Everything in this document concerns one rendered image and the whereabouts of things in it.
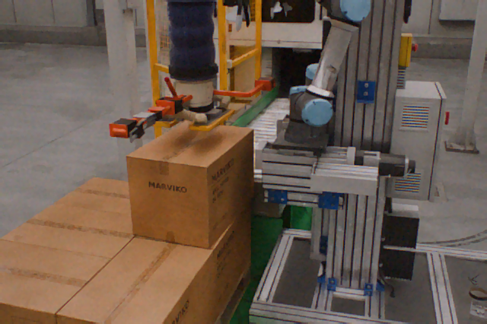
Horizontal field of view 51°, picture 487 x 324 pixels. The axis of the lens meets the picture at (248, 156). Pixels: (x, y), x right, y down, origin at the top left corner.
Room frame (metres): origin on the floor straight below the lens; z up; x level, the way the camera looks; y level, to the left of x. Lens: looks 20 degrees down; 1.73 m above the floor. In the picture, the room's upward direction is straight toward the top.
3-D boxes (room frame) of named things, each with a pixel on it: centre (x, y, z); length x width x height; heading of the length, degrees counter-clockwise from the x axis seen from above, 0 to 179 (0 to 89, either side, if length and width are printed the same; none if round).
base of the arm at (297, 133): (2.12, -0.23, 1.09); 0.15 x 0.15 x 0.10
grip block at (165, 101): (2.14, 0.34, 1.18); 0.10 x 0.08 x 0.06; 71
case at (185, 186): (2.36, 0.26, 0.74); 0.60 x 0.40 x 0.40; 160
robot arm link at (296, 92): (2.11, -0.24, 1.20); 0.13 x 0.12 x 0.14; 12
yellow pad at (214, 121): (2.34, 0.17, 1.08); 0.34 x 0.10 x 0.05; 161
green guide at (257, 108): (4.26, -0.02, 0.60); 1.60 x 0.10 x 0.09; 163
